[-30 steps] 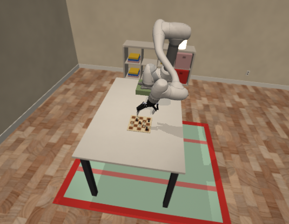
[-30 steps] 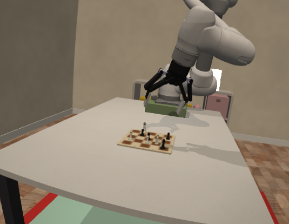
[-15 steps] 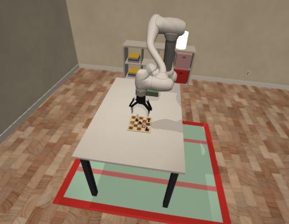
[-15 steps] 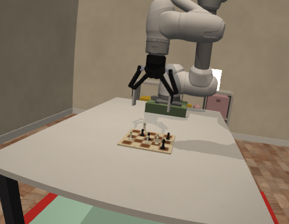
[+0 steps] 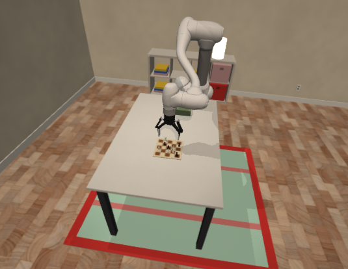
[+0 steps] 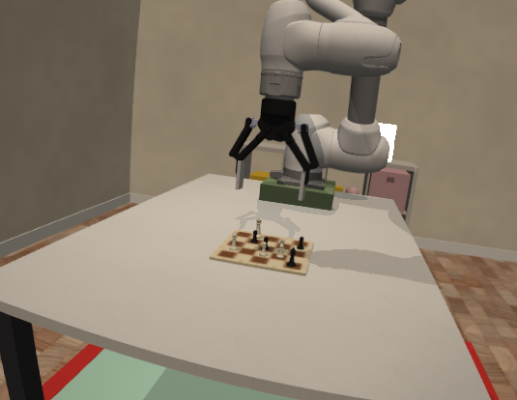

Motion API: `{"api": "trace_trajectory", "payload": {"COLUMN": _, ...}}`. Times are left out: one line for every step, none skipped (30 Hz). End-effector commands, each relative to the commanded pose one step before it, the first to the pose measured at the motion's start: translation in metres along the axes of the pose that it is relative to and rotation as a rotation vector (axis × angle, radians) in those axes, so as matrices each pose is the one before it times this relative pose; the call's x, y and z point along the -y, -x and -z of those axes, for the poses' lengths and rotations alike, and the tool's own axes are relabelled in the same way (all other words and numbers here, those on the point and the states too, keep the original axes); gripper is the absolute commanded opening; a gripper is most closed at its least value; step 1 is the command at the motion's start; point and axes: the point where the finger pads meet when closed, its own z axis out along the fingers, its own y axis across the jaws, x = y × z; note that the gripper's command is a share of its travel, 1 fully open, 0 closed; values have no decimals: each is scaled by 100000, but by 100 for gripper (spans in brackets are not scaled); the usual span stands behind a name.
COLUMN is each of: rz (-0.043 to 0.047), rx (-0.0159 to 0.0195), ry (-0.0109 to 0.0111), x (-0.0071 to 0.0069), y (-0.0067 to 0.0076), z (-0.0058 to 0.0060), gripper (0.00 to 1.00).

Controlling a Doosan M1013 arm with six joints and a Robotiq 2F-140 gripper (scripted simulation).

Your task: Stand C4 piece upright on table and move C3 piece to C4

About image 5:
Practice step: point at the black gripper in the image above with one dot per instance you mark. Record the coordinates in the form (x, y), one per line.
(169, 120)

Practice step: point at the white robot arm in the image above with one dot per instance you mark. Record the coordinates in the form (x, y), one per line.
(182, 93)

